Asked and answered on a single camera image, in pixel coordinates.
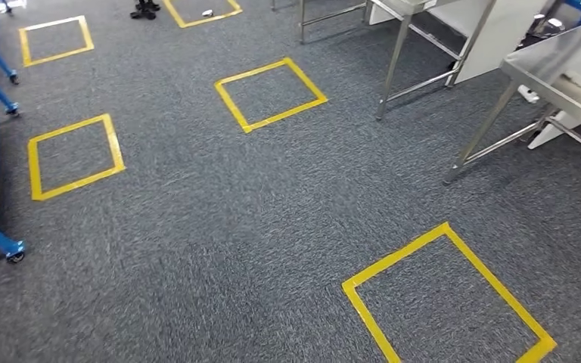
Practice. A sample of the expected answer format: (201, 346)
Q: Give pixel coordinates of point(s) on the black pair of feet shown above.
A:
(145, 12)

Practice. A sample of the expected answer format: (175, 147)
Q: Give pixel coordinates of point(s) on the small white object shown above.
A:
(208, 12)

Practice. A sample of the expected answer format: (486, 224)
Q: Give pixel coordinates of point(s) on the stainless steel workbench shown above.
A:
(546, 65)

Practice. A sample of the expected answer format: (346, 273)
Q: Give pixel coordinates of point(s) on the yellow floor tape square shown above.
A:
(396, 256)

